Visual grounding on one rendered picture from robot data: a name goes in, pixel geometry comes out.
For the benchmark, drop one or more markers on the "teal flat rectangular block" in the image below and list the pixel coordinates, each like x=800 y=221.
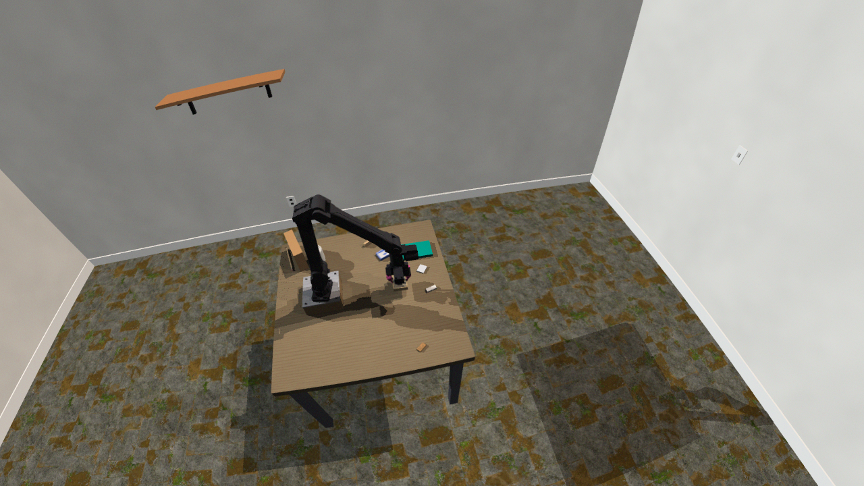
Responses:
x=424 y=248

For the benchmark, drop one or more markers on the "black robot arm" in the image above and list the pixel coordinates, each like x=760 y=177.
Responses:
x=314 y=208

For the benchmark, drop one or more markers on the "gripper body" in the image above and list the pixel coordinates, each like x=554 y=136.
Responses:
x=408 y=273

